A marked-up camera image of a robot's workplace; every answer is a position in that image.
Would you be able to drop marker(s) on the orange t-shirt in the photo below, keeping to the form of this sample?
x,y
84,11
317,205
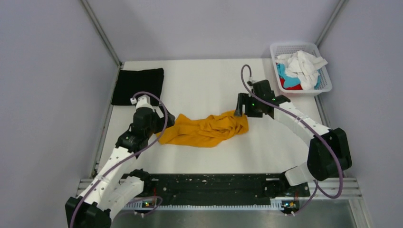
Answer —
x,y
204,133

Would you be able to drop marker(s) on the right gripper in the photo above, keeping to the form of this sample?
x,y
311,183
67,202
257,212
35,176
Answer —
x,y
244,99

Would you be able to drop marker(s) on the light blue t-shirt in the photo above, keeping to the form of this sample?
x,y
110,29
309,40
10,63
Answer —
x,y
306,75

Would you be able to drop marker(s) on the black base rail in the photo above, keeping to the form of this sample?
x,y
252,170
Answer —
x,y
185,190

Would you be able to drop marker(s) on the folded black t-shirt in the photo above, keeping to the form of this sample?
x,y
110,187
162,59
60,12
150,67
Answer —
x,y
132,82

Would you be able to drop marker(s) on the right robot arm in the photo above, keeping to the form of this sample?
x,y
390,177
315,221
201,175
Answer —
x,y
328,149

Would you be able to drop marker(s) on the red t-shirt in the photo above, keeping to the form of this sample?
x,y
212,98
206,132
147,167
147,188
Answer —
x,y
295,87

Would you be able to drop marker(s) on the white t-shirt in basket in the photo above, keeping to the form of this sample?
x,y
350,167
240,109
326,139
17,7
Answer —
x,y
302,57

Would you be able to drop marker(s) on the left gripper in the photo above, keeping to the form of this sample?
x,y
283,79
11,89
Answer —
x,y
162,120

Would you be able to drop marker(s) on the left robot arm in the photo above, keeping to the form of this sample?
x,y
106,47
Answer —
x,y
104,198

